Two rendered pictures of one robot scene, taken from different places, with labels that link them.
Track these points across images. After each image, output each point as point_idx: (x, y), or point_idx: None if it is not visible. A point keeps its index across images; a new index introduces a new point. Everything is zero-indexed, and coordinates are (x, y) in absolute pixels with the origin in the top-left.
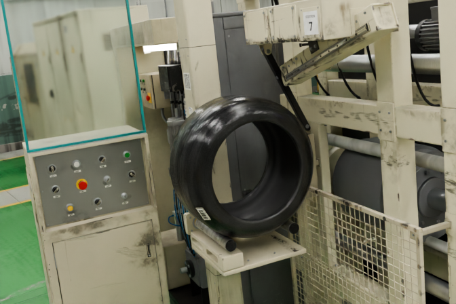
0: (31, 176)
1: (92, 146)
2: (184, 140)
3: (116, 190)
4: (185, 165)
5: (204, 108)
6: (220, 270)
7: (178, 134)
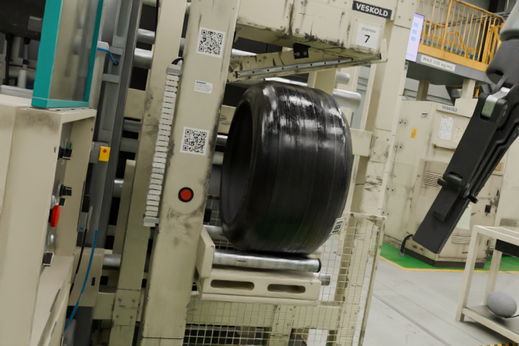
0: (38, 189)
1: (83, 118)
2: (323, 130)
3: (48, 226)
4: (342, 163)
5: (301, 92)
6: (307, 301)
7: (290, 119)
